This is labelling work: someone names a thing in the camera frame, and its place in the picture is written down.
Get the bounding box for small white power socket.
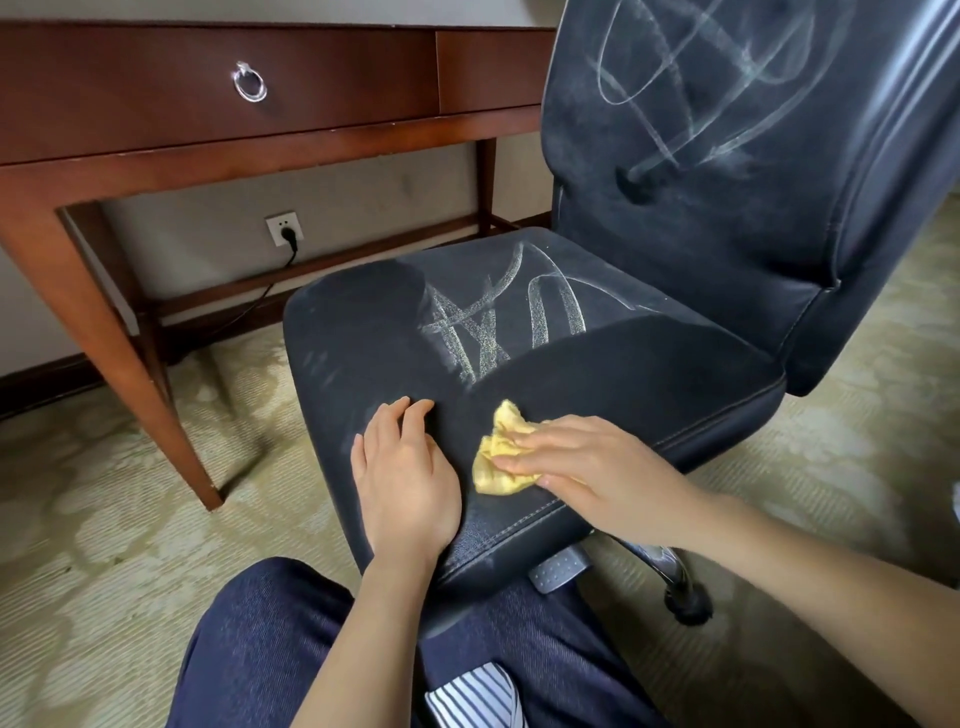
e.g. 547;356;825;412
265;211;306;250

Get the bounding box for navy dress with white trim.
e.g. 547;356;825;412
164;556;669;728

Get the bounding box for person's right forearm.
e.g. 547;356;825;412
693;494;960;728

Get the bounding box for blue striped white apron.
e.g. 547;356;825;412
423;661;526;728

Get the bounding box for black leather chair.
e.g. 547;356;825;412
282;0;960;643

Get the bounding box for person's left hand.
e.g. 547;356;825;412
350;397;463;577

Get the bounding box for person's left forearm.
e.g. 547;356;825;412
288;558;445;728

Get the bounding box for black power cable with plug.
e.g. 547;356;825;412
161;224;301;343

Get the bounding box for yellow cleaning cloth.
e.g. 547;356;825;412
470;398;553;498

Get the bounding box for person's right hand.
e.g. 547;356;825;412
491;414;723;554

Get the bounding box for red-brown wooden table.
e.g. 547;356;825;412
0;20;560;513

